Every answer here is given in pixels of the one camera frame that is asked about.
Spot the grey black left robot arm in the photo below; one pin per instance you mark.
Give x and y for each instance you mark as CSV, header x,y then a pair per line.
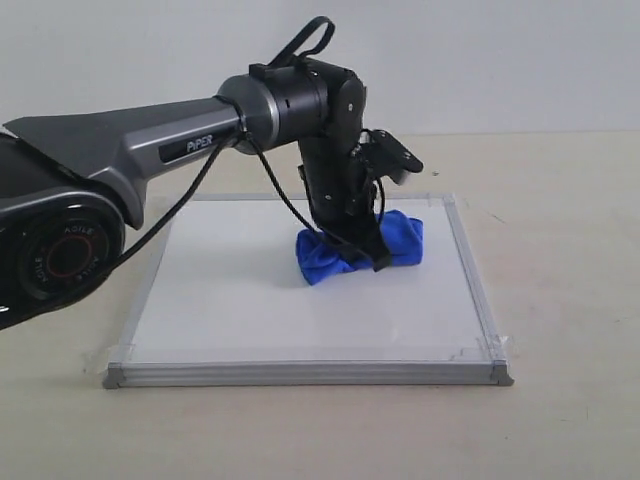
x,y
72,184

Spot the blue cloth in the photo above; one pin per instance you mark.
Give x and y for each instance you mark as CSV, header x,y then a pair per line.
x,y
393,240

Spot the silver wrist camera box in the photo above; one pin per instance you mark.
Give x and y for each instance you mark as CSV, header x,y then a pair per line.
x,y
386,156

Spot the white board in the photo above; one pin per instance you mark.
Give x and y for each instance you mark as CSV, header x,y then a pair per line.
x,y
223,303

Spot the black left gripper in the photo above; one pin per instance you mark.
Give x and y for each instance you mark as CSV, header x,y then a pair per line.
x,y
341,193

